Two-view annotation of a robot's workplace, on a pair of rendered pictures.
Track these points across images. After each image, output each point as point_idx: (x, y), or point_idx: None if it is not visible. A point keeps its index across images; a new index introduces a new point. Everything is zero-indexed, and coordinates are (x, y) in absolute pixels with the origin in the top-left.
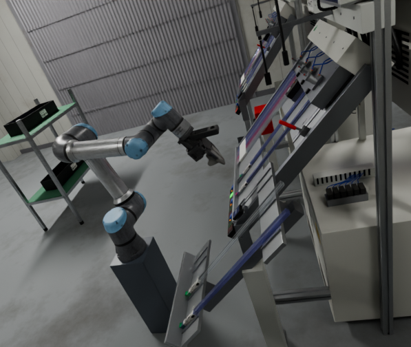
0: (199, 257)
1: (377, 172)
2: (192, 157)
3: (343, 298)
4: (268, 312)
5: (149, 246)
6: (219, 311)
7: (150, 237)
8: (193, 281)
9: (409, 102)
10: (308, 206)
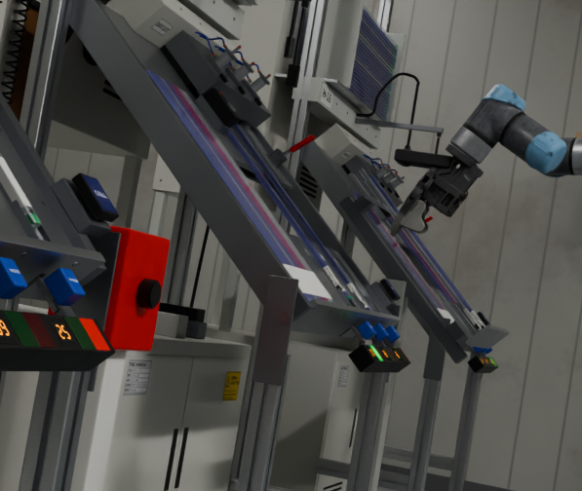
0: (463, 321)
1: (194, 223)
2: (457, 206)
3: None
4: None
5: None
6: None
7: None
8: (476, 332)
9: (139, 135)
10: (179, 420)
